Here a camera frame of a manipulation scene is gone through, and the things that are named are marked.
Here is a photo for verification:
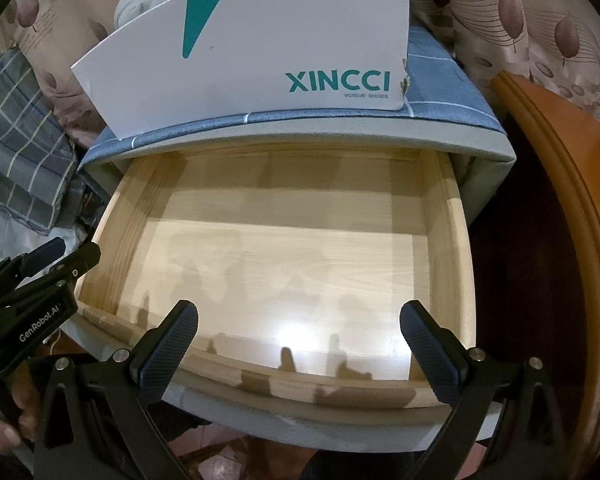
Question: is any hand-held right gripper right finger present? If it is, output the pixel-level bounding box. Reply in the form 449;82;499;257
399;300;581;480

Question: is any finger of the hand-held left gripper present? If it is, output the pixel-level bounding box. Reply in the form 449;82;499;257
10;236;67;277
45;242;102;283

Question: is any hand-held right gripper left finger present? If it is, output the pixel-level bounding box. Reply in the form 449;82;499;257
30;300;201;480

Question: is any wooden drawer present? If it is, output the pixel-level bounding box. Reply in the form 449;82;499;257
72;147;501;454

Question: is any white shoe box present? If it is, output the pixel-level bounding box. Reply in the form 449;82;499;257
70;0;412;141

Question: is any large white sock bundle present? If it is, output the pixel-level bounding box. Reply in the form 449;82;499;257
114;0;206;36

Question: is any person's left hand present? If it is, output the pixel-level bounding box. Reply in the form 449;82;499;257
0;360;48;456

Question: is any grey plaid cloth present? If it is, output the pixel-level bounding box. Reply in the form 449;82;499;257
0;47;102;237

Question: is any grey padded nightstand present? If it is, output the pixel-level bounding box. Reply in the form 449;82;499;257
77;112;514;241

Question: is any blue checked cloth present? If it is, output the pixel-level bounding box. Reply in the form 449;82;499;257
77;25;511;167

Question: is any brown leaf-print curtain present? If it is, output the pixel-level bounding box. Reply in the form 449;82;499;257
0;0;600;161

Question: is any orange wooden bed frame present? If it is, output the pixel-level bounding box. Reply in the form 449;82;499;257
490;70;600;480

